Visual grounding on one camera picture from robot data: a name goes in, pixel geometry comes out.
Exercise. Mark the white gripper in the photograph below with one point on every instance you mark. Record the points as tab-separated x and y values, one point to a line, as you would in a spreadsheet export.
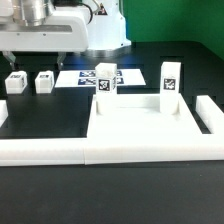
64	31

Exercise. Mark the white U-shaped fence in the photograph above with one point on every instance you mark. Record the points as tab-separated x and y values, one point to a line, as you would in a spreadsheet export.
58	151

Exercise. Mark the white square table top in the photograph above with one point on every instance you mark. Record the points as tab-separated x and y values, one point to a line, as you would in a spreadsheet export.
137	115

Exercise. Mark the white sheet with tags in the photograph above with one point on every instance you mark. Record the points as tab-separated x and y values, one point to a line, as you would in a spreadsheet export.
87	78

